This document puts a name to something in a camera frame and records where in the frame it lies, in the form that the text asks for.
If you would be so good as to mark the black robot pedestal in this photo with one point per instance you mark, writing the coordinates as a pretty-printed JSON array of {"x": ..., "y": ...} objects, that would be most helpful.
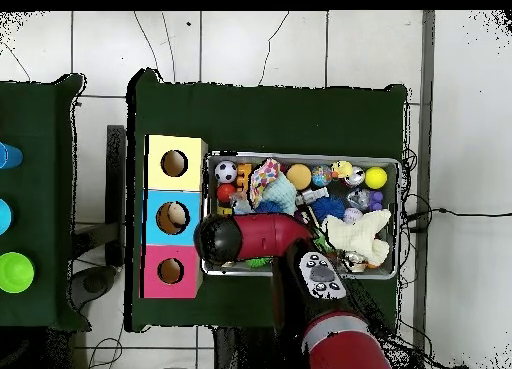
[{"x": 240, "y": 349}]

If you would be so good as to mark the large multicoloured patterned cloth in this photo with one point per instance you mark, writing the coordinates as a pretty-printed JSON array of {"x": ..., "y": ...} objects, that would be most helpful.
[{"x": 262, "y": 179}]

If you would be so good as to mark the blue cup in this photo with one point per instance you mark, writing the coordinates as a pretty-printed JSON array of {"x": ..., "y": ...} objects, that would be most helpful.
[
  {"x": 4, "y": 217},
  {"x": 10, "y": 156}
]

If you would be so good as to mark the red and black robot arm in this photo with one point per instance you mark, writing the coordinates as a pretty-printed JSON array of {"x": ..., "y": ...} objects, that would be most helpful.
[{"x": 272, "y": 233}]

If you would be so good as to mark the green cloth covered side table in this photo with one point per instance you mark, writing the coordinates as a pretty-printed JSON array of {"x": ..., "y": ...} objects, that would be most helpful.
[{"x": 36, "y": 185}]

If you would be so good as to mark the yellow plush toy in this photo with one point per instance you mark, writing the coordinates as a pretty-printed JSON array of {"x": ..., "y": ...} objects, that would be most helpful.
[{"x": 342, "y": 169}]

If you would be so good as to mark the wooden box with three holes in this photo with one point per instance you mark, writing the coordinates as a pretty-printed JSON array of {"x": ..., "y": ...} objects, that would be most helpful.
[{"x": 192, "y": 177}]

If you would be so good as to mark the yellow tennis ball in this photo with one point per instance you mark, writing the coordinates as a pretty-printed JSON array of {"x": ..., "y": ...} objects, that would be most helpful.
[{"x": 376, "y": 178}]

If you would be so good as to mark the blue spiky ball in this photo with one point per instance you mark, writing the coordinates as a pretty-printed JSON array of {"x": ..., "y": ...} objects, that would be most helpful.
[{"x": 328, "y": 208}]

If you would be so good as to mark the cream waffle cloth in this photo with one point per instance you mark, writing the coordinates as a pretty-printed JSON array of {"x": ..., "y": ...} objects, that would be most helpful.
[{"x": 356, "y": 235}]

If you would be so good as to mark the black and white soccer ball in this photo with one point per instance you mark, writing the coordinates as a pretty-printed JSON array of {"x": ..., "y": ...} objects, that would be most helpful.
[{"x": 226, "y": 172}]

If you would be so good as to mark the mint green waffle cloth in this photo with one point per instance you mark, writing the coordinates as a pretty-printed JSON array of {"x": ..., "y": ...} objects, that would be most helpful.
[{"x": 284, "y": 195}]

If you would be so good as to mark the dark green table cloth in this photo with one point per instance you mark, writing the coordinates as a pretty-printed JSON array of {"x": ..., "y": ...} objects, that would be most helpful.
[{"x": 280, "y": 117}]

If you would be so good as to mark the orange foam ball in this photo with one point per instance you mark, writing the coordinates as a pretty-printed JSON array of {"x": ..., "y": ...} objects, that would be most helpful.
[{"x": 298, "y": 176}]

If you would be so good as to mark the green cup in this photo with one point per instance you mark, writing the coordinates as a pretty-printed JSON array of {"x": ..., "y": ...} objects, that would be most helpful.
[{"x": 16, "y": 272}]

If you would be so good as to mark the small red ball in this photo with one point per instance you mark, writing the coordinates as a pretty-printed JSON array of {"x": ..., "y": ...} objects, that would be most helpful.
[{"x": 226, "y": 193}]

